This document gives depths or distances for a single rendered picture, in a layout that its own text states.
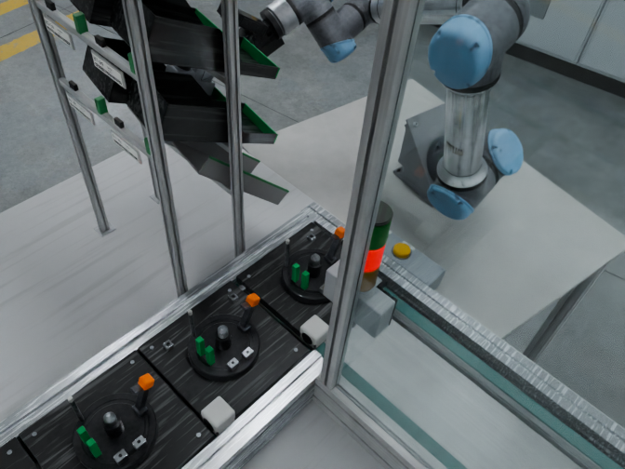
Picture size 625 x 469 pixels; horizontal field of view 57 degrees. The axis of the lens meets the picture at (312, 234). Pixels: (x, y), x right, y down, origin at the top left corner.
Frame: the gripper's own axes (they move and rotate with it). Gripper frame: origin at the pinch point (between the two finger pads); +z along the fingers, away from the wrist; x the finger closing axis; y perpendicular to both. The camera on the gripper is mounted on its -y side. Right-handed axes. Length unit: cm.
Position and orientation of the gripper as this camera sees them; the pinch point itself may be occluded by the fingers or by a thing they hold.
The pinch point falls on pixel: (199, 69)
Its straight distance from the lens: 134.2
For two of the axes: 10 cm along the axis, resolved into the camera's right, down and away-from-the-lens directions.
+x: -5.3, -6.4, 5.6
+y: 3.1, 4.7, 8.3
